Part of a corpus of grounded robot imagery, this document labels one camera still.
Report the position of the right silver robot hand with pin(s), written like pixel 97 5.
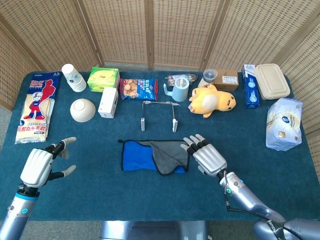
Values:
pixel 210 160

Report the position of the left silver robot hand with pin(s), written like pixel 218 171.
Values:
pixel 36 167

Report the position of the grey and blue cloth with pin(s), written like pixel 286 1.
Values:
pixel 137 157

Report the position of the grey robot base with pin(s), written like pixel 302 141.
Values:
pixel 155 231

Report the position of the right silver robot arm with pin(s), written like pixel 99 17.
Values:
pixel 247 200

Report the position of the yellow plush toy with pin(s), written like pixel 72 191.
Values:
pixel 212 100

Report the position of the rubber gloves package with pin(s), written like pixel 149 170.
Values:
pixel 35 105

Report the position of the beige upturned bowl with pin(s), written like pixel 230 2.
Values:
pixel 82 110

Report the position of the light blue mug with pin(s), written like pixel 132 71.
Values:
pixel 181 91

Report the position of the brown cardboard box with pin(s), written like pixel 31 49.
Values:
pixel 226 81

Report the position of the blue and white carton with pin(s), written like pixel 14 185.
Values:
pixel 251 90

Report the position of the white tissue paper pack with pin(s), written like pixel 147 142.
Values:
pixel 283 125

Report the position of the blue carpet table mat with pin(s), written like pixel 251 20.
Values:
pixel 137 197

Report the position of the clear lidded jar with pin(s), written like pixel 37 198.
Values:
pixel 209 76

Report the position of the clear snack packet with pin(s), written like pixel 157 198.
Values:
pixel 171 80

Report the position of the stack of paper cups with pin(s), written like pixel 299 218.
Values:
pixel 73 78

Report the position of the small white carton box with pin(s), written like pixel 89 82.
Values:
pixel 107 102

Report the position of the beige lidded food container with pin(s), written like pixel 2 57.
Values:
pixel 272 80

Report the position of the blue biscuit bag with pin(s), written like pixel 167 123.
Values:
pixel 137 88

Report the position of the green tissue box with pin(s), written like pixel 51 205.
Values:
pixel 102 77

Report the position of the wooden rattan folding screen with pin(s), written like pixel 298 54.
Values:
pixel 175 30

